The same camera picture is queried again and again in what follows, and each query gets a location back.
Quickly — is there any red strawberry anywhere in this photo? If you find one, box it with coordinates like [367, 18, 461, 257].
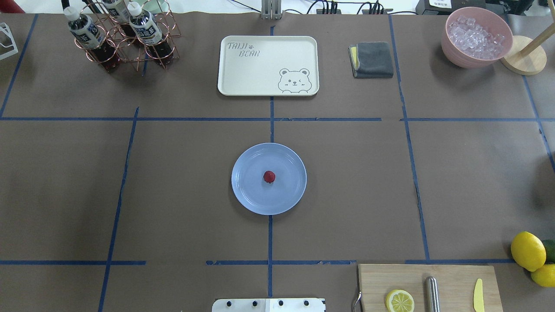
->
[262, 170, 276, 184]

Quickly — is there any blue round plate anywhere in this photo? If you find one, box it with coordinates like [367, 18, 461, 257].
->
[231, 143, 307, 215]

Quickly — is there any cream bear tray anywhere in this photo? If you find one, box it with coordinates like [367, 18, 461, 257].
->
[217, 36, 320, 97]

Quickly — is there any grey folded cloth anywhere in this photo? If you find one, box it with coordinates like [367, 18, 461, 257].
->
[348, 42, 394, 78]

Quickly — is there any front tea bottle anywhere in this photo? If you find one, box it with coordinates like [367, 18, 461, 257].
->
[127, 1, 174, 67]

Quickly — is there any tea bottle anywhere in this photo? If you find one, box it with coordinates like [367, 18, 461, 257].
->
[63, 6, 120, 72]
[127, 1, 174, 67]
[101, 0, 137, 38]

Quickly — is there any lemon half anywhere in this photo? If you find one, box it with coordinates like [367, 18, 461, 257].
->
[385, 289, 415, 312]

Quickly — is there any back tea bottle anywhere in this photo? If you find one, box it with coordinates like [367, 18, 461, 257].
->
[101, 0, 137, 38]

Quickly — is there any wooden cutting board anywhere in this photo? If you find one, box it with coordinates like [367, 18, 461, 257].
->
[358, 264, 503, 312]

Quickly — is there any left tea bottle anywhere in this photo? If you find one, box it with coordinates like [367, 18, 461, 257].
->
[63, 6, 120, 72]

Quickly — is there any pink bowl with ice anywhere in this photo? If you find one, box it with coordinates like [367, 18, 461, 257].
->
[441, 6, 513, 68]

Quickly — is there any yellow plastic knife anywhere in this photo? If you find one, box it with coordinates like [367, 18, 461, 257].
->
[473, 278, 484, 312]

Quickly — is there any large yellow lemon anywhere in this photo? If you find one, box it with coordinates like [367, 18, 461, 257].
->
[511, 231, 546, 272]

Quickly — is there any wooden stand with pole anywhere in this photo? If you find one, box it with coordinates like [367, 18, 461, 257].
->
[501, 23, 555, 76]

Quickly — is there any green lime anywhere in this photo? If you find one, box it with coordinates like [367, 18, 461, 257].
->
[541, 239, 555, 264]

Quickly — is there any small yellow lemon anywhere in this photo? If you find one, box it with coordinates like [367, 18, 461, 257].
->
[530, 264, 555, 288]

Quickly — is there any aluminium frame post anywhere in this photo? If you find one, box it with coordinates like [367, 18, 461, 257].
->
[261, 0, 283, 20]

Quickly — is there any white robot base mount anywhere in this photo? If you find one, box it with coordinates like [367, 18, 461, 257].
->
[212, 298, 326, 312]

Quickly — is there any copper wire bottle rack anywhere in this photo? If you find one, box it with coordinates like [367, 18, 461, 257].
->
[62, 0, 182, 69]

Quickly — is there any white wire cup rack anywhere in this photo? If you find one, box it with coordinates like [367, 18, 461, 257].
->
[0, 23, 19, 60]

